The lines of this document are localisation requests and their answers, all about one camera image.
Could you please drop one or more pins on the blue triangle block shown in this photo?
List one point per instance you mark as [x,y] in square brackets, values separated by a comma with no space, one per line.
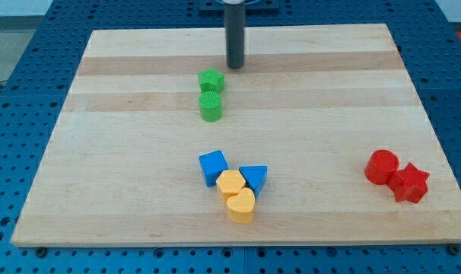
[255,177]

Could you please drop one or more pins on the green star block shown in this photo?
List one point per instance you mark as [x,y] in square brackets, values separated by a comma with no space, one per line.
[211,80]

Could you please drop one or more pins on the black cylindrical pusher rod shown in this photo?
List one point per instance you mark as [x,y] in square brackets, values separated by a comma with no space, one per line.
[234,25]

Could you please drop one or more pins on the light wooden board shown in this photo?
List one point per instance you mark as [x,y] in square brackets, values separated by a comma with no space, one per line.
[312,103]

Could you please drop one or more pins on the blue cube block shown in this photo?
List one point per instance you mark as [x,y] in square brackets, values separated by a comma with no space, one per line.
[212,165]

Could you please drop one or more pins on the red cylinder block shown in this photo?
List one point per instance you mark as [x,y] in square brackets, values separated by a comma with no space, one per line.
[381,166]

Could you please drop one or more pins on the yellow heart block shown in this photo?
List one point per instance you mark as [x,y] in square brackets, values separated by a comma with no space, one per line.
[240,208]

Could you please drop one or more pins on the red star block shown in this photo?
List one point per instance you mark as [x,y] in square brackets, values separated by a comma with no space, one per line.
[409,184]

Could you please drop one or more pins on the yellow hexagon block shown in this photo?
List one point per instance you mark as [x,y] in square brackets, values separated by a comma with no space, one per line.
[230,183]

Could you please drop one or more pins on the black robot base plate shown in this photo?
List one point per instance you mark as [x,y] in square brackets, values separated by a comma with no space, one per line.
[217,6]

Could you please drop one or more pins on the green cylinder block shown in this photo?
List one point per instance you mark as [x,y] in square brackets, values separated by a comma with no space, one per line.
[210,106]

